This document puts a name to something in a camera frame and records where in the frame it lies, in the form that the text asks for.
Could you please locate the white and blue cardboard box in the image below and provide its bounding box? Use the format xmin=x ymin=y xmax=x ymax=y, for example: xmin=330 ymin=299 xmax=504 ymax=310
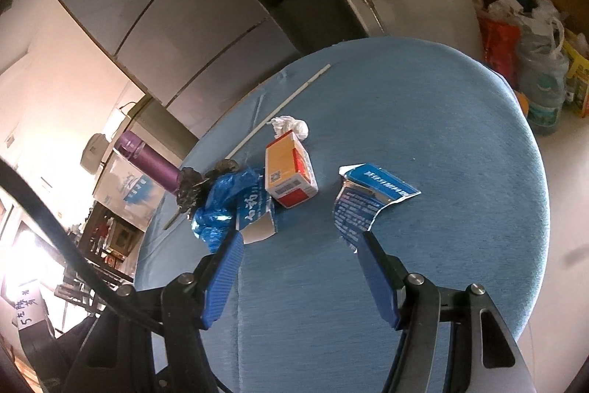
xmin=92 ymin=147 xmax=169 ymax=232

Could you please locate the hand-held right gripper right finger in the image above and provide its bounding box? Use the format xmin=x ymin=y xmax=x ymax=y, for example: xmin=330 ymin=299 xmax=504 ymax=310
xmin=356 ymin=231 xmax=537 ymax=393

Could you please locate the torn blue paper package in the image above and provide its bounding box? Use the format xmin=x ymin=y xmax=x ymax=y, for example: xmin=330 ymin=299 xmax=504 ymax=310
xmin=332 ymin=163 xmax=423 ymax=253

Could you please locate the black cable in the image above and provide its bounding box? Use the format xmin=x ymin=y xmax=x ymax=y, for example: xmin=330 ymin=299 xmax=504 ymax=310
xmin=0 ymin=160 xmax=139 ymax=320

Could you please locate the blue tablecloth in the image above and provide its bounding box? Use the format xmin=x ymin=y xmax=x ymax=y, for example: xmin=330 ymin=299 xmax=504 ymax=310
xmin=133 ymin=36 xmax=550 ymax=393

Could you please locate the white appliance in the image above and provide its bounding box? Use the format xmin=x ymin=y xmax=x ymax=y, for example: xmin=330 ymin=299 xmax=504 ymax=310
xmin=80 ymin=133 xmax=111 ymax=173

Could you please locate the large clear water jug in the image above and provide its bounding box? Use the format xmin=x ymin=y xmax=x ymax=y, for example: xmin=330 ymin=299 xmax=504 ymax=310
xmin=515 ymin=27 xmax=571 ymax=136

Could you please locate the long white stick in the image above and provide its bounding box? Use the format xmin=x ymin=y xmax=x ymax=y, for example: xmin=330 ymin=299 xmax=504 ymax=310
xmin=225 ymin=64 xmax=332 ymax=159

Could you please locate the white and blue carton piece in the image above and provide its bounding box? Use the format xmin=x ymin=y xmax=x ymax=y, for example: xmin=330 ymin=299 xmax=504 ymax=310
xmin=234 ymin=190 xmax=280 ymax=245

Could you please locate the black scrap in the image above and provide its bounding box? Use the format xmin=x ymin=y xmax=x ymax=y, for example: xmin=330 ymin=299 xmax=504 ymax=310
xmin=163 ymin=159 xmax=240 ymax=230

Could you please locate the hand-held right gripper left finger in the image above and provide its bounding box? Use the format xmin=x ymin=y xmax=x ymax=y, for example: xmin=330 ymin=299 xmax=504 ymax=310
xmin=60 ymin=231 xmax=244 ymax=393

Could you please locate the white tissue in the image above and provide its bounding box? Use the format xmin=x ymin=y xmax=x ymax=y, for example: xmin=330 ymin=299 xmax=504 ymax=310
xmin=269 ymin=115 xmax=309 ymax=141

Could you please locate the yellow box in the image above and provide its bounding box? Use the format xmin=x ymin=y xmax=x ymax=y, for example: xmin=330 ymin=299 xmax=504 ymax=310
xmin=561 ymin=34 xmax=589 ymax=120

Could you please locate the red plastic bag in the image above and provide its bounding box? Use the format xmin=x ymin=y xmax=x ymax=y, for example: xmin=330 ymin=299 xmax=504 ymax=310
xmin=479 ymin=13 xmax=521 ymax=85

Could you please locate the white plastic bag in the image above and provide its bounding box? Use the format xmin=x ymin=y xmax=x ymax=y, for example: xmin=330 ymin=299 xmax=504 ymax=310
xmin=488 ymin=0 xmax=567 ymax=48

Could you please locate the blue plastic wrapper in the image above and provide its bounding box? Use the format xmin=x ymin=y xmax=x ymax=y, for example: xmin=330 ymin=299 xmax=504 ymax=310
xmin=191 ymin=166 xmax=268 ymax=253

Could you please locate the white paper sign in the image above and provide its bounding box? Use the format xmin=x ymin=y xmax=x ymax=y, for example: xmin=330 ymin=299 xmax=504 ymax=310
xmin=11 ymin=283 xmax=47 ymax=329

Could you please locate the orange and white small carton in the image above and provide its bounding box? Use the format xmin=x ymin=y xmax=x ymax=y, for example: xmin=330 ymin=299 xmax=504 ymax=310
xmin=264 ymin=131 xmax=319 ymax=210

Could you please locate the purple bottle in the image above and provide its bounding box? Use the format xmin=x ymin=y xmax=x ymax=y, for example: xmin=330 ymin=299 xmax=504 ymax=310
xmin=113 ymin=131 xmax=182 ymax=197

